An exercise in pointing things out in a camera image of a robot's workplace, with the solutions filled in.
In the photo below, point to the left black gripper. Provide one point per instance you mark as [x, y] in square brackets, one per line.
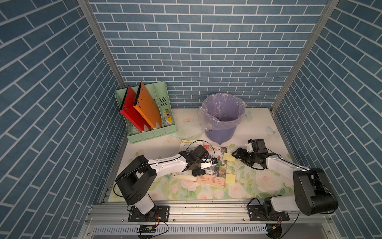
[200, 173]

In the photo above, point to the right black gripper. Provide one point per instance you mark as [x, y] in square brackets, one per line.
[241, 156]

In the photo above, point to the English textbook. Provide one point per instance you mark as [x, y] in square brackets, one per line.
[215, 175]

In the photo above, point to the yellow sticky note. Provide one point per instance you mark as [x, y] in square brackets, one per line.
[230, 178]
[228, 157]

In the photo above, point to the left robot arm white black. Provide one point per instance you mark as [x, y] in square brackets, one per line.
[136, 179]

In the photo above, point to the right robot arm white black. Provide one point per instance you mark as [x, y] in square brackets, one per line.
[312, 194]

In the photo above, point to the translucent plastic lid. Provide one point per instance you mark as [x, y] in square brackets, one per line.
[188, 129]

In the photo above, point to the yellow glue tube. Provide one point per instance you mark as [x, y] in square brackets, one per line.
[168, 115]

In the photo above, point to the purple trash bin with bag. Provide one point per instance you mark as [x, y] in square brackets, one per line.
[220, 114]

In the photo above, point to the orange folder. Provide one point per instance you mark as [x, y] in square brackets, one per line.
[146, 106]

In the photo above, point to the green file organizer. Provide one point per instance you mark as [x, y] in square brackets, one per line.
[159, 93]

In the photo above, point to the red folder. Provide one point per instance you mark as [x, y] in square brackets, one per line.
[128, 110]

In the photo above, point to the small circuit board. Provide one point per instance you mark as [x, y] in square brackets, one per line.
[147, 229]

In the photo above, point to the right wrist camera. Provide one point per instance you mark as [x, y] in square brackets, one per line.
[249, 146]

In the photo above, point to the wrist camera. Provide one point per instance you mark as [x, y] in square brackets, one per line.
[212, 162]
[249, 146]

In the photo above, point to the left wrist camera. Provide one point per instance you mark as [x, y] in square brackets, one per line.
[212, 162]

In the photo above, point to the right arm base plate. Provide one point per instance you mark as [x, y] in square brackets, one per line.
[256, 212]

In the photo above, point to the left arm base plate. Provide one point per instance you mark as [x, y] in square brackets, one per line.
[157, 214]

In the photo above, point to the aluminium rail frame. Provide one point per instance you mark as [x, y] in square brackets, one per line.
[202, 220]

